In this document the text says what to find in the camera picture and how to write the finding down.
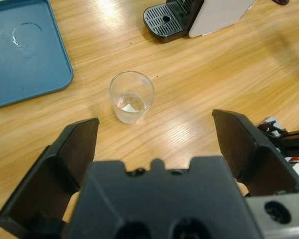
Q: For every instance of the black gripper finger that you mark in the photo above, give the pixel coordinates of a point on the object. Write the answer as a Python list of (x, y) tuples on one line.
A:
[(52, 174), (251, 161)]

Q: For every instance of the clear drinking glass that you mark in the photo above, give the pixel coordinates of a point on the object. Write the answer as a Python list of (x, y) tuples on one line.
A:
[(129, 110)]

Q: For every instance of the white capsule coffee machine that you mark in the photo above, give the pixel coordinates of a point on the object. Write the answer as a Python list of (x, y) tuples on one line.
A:
[(219, 17)]

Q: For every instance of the teal plastic tray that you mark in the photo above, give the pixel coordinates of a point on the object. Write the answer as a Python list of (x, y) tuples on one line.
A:
[(27, 62)]

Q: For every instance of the black capsule holder with rods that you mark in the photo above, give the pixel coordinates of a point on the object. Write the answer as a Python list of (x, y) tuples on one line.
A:
[(280, 2)]

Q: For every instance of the silver grate drip tray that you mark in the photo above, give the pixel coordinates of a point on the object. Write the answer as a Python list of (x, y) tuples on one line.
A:
[(159, 22)]

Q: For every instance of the dark camera post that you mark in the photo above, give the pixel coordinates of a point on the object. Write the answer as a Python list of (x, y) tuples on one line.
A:
[(297, 140)]

